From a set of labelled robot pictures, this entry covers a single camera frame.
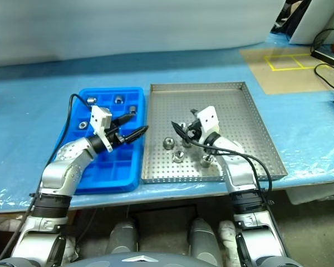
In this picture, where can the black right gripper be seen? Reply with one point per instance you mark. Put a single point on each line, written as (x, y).
(193, 130)

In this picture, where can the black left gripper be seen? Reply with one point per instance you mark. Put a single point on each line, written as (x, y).
(114, 136)

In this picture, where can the metal nut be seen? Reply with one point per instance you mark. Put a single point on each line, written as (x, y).
(206, 160)

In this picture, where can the blue compartment tray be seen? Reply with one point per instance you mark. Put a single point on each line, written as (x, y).
(122, 172)

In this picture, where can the perforated metal tray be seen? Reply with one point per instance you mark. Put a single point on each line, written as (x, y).
(233, 105)

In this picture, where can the blue plastic table cover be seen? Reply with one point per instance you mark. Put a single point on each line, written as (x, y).
(30, 111)

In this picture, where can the brown cardboard mat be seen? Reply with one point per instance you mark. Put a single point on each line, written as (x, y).
(289, 80)

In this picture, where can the grey rounded shape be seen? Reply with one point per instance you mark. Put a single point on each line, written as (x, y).
(204, 239)
(122, 239)

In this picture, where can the white rounded foot shape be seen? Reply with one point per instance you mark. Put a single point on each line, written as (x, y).
(227, 233)
(69, 249)

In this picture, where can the grey robot torso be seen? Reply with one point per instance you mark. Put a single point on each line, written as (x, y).
(156, 260)

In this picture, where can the black background equipment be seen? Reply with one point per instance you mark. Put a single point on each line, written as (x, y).
(288, 19)

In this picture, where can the black power adapter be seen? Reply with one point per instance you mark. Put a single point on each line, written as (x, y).
(324, 55)

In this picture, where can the white board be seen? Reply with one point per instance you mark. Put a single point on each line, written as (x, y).
(317, 19)

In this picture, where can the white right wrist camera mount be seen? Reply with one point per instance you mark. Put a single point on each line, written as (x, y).
(208, 119)

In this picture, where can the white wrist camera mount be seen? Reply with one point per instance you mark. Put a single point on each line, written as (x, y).
(208, 119)
(98, 119)

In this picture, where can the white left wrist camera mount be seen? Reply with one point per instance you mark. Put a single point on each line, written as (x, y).
(98, 119)

